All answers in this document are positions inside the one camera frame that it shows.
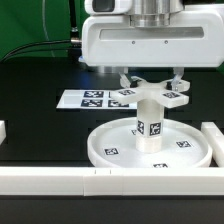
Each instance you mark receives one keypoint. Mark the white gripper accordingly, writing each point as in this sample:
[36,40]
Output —
[171,35]

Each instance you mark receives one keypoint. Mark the white fence bar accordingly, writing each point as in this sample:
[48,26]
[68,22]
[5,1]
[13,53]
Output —
[2,131]
[110,181]
[216,140]

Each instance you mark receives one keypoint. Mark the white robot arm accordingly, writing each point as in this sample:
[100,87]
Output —
[153,33]

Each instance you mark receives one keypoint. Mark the white left fence bar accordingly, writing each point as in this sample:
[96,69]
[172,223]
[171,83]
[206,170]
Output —
[2,131]

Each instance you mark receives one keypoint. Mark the white front fence bar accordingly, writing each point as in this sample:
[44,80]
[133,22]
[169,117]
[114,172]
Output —
[110,181]

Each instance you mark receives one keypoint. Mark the black vertical cable connector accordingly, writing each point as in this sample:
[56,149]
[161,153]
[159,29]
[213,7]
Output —
[74,29]

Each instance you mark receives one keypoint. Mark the white cross-shaped table base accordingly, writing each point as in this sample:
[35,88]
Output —
[154,91]

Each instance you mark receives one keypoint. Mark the white round table top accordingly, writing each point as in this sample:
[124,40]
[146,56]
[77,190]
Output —
[113,144]

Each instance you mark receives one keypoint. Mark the white marker plate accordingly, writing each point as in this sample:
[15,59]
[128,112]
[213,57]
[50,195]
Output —
[90,99]

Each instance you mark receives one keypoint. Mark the white right fence bar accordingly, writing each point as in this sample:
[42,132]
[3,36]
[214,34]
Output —
[216,140]

